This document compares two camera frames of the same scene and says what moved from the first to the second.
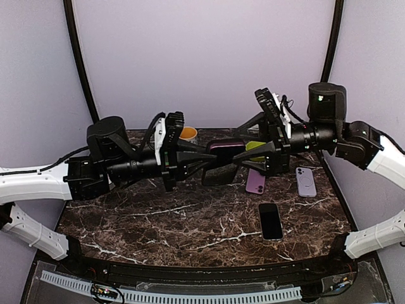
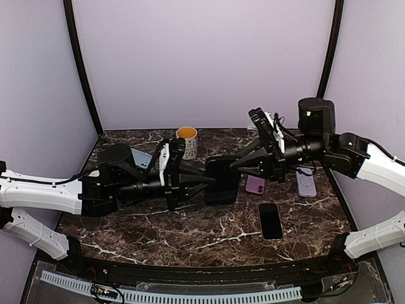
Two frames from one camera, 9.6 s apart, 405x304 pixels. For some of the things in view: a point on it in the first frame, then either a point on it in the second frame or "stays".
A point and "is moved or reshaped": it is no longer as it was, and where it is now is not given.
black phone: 270,221 stays
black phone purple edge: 224,150 to 226,179
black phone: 221,175 is moved or reshaped
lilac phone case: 306,182 stays
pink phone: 255,182 stays
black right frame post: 333,41 stays
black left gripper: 171,158 to 173,179
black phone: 270,221 stays
